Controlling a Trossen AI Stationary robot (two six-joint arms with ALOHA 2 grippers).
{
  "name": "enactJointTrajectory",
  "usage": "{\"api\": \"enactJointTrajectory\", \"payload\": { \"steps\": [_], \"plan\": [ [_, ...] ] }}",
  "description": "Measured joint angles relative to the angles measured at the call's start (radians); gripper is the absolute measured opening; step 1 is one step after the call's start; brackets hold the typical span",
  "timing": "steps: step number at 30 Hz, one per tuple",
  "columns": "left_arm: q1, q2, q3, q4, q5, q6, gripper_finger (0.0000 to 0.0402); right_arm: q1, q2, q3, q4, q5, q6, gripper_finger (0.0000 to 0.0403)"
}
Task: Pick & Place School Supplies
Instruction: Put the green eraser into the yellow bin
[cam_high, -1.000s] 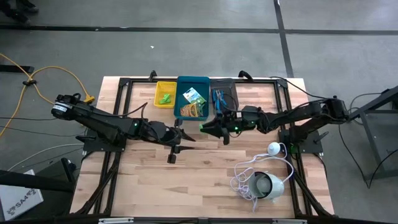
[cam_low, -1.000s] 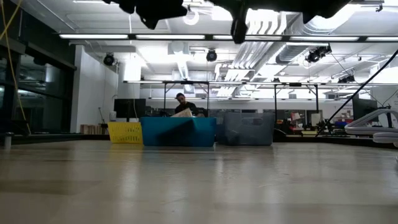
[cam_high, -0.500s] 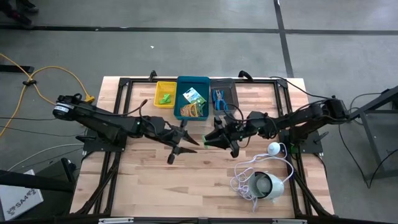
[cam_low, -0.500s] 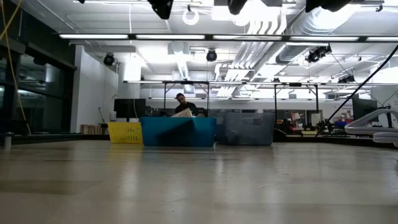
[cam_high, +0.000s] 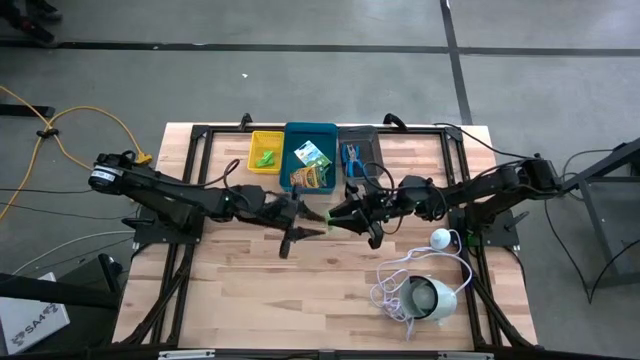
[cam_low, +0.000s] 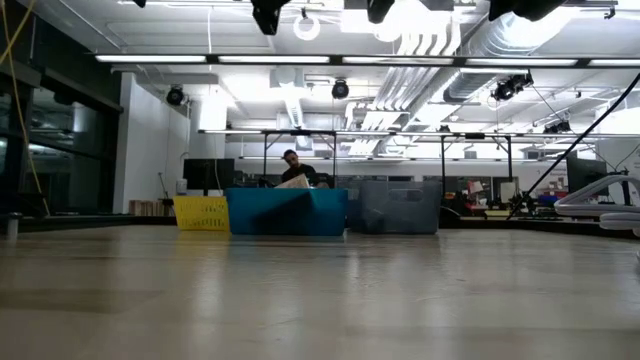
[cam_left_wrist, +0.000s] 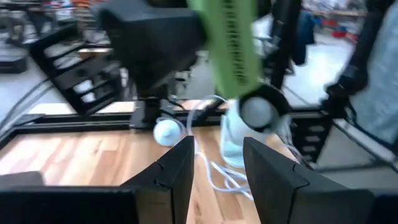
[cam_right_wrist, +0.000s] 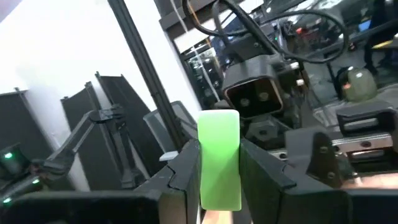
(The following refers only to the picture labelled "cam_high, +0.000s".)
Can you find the grey plastic bin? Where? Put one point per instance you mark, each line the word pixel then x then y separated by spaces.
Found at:
pixel 367 142

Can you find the silver aluminium bracket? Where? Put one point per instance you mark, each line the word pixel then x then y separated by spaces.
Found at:
pixel 465 356
pixel 185 354

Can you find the black clamp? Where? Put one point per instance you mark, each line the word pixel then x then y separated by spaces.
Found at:
pixel 395 120
pixel 245 121

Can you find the black stand beam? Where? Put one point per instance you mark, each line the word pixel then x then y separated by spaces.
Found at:
pixel 50 292

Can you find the white cardboard box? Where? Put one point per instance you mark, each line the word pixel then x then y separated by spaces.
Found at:
pixel 30 320

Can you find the white dome security camera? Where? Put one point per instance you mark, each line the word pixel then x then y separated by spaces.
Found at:
pixel 435 300

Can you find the white round puck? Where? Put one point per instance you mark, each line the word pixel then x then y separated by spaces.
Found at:
pixel 441 239

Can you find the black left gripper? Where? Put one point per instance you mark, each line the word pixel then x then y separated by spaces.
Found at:
pixel 287 215

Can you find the dark grey cart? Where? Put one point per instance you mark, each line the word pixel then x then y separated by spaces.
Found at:
pixel 615 210

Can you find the black aluminium table frame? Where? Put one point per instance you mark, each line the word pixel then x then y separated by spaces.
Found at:
pixel 420 129

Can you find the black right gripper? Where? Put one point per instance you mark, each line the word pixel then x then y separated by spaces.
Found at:
pixel 382 207

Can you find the black floor stand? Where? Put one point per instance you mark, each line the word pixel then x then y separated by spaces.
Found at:
pixel 25 111

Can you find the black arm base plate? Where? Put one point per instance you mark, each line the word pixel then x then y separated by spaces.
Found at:
pixel 150 236
pixel 492 239

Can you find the blue plastic bin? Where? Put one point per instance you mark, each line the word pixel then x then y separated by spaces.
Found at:
pixel 300 132

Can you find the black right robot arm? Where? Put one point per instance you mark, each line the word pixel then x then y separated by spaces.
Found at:
pixel 475 192

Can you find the yellow mesh basket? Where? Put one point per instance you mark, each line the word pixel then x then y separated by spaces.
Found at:
pixel 275 142

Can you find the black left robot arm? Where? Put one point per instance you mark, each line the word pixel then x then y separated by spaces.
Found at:
pixel 165 192

